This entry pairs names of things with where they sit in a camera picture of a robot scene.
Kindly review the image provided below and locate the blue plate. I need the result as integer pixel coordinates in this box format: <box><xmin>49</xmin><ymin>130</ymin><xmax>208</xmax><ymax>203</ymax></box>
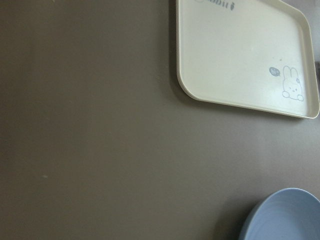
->
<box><xmin>238</xmin><ymin>188</ymin><xmax>320</xmax><ymax>240</ymax></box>

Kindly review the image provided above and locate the cream rabbit tray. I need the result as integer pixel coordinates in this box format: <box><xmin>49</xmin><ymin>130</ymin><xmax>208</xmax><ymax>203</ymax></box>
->
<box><xmin>176</xmin><ymin>0</ymin><xmax>320</xmax><ymax>119</ymax></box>

